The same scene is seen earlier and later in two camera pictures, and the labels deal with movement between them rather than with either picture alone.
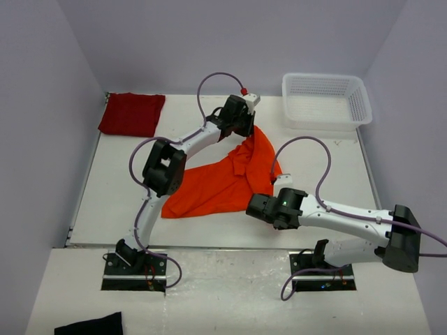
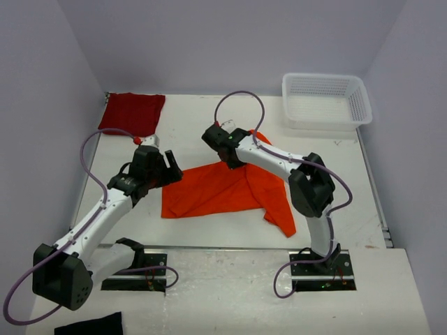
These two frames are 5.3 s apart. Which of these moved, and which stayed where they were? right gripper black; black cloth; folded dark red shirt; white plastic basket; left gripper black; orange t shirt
Moved: left gripper black; right gripper black
Stayed: white plastic basket; black cloth; orange t shirt; folded dark red shirt
